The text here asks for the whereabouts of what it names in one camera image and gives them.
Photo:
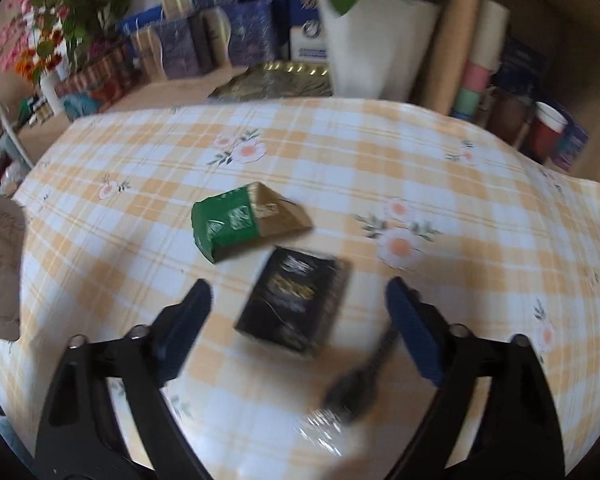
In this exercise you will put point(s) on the black plastic spoon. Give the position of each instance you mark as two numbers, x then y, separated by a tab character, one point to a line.
360	385

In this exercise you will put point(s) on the brown cup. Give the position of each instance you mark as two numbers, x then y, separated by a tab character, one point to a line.
507	117

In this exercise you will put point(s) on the flat blue box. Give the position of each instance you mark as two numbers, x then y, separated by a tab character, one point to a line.
140	19

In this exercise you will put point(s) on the pink blossom plant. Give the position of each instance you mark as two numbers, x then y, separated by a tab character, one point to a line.
70	0

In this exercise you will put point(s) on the small blue box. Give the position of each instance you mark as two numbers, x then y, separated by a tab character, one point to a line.
570	147

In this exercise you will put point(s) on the orange flower bunch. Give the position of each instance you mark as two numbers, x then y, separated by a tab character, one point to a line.
40	57

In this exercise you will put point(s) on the gold green tray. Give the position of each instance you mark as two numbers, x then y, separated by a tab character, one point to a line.
275	82

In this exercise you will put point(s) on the stack of pastel cups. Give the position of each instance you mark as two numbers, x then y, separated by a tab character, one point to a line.
480	60

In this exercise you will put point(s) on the green gold packet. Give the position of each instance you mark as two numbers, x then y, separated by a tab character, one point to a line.
235	225

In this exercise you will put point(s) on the wooden shelf unit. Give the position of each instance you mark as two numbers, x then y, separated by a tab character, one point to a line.
570	35

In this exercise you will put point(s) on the red paper cup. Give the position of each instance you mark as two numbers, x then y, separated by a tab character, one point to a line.
545	132

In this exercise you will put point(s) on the wooden sideboard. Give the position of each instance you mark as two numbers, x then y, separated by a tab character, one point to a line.
45	132

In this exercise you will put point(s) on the red rose plant white pot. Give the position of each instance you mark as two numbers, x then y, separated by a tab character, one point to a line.
380	45

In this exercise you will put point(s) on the black box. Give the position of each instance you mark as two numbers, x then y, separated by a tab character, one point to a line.
292	300

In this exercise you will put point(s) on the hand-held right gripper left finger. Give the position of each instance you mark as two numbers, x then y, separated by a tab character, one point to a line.
182	332

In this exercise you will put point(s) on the shiny clear plastic wrap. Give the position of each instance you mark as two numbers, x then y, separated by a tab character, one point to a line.
325	430

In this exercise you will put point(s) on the blue printed box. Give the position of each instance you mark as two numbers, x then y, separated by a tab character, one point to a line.
522	67

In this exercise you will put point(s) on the row of small bottles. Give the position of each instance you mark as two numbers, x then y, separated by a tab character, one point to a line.
35	112

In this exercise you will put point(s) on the white blue box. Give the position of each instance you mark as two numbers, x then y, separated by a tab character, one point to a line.
307	30

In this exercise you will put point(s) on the striped wavy tin planter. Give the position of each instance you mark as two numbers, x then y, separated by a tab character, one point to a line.
97	77

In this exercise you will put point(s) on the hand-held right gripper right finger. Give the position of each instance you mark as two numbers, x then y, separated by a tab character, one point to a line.
415	332

